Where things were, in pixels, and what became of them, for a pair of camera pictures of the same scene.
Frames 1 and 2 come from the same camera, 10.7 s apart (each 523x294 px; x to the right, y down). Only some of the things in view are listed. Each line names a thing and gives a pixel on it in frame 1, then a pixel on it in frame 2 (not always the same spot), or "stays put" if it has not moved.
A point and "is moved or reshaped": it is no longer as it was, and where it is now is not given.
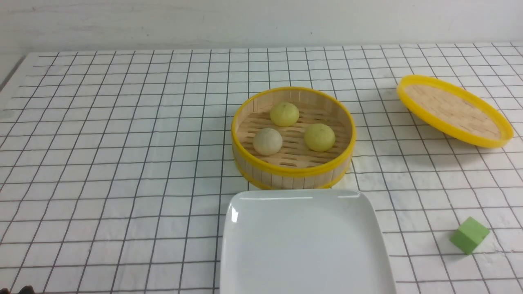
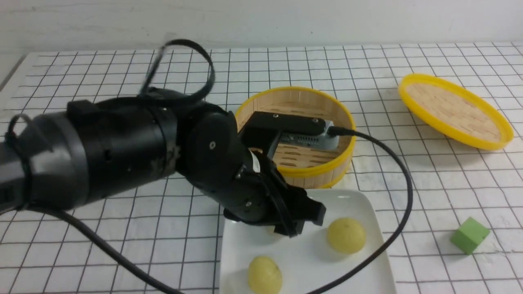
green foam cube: [469, 236] stays put
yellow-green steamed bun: [319, 137] is moved or reshaped
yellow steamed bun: [284, 114] is moved or reshaped
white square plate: [304, 241] stays put
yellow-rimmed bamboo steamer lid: [454, 111] stays put
